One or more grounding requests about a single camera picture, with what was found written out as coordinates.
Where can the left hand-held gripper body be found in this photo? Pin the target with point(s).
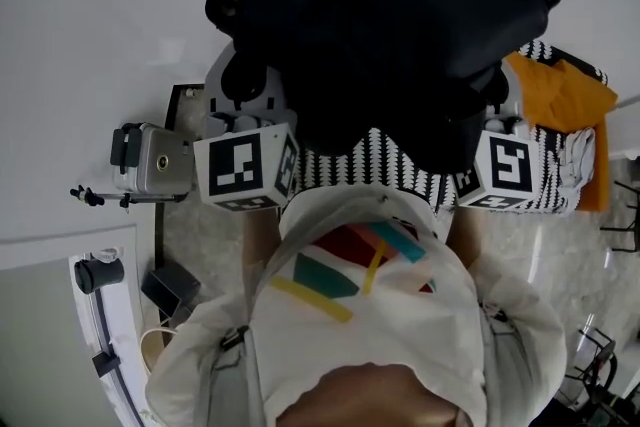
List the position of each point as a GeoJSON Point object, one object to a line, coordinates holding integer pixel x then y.
{"type": "Point", "coordinates": [235, 165]}

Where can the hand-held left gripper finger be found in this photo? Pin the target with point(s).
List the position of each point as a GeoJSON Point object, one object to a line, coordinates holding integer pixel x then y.
{"type": "Point", "coordinates": [213, 90]}
{"type": "Point", "coordinates": [275, 100]}

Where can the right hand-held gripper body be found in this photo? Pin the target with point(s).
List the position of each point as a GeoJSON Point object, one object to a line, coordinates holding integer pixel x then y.
{"type": "Point", "coordinates": [510, 170]}

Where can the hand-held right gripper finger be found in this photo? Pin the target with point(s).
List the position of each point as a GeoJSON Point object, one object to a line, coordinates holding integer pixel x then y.
{"type": "Point", "coordinates": [515, 102]}

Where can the black garment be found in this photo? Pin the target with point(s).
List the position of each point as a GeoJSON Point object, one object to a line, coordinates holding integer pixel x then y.
{"type": "Point", "coordinates": [380, 40]}

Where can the person's left forearm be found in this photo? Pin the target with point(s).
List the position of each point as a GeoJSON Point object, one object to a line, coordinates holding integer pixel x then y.
{"type": "Point", "coordinates": [260, 245]}

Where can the person's right forearm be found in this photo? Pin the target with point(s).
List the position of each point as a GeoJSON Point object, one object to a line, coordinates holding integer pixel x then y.
{"type": "Point", "coordinates": [462, 240]}

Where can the crumpled white cloth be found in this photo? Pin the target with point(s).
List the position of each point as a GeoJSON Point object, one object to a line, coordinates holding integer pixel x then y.
{"type": "Point", "coordinates": [577, 157]}

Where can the black white patterned blanket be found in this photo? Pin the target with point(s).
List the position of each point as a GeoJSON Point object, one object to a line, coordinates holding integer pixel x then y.
{"type": "Point", "coordinates": [350, 167]}

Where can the black metal chair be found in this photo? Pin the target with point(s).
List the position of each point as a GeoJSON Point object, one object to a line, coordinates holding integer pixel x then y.
{"type": "Point", "coordinates": [625, 215]}

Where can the black box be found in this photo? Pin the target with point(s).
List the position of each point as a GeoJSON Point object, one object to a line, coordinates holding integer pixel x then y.
{"type": "Point", "coordinates": [170, 287]}

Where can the metal rod with black clamp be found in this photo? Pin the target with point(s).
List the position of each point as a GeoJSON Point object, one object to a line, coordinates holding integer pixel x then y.
{"type": "Point", "coordinates": [100, 199]}

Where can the black cylinder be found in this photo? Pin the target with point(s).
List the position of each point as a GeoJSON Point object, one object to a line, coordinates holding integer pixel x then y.
{"type": "Point", "coordinates": [100, 275]}

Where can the white shirt with colourful print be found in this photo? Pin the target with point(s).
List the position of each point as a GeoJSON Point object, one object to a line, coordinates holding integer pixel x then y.
{"type": "Point", "coordinates": [400, 340]}

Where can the round beige bin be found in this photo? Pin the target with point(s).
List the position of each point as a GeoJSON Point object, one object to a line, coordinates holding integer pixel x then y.
{"type": "Point", "coordinates": [150, 350]}

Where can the white framed window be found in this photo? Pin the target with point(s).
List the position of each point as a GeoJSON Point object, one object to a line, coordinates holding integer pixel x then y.
{"type": "Point", "coordinates": [50, 340]}

